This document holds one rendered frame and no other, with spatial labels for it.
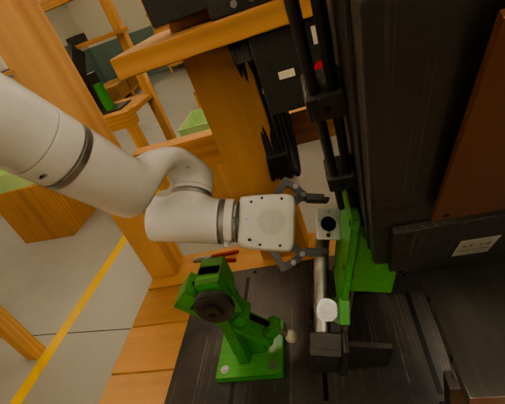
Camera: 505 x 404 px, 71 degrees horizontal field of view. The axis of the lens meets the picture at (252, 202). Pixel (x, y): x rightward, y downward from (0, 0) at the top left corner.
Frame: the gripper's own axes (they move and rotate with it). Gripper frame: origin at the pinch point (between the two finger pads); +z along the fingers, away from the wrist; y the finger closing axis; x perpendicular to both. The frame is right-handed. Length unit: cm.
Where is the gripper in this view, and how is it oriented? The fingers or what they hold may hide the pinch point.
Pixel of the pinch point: (322, 224)
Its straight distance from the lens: 64.5
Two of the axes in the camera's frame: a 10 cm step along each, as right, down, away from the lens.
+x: 0.5, 1.8, 9.8
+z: 10.0, 0.4, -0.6
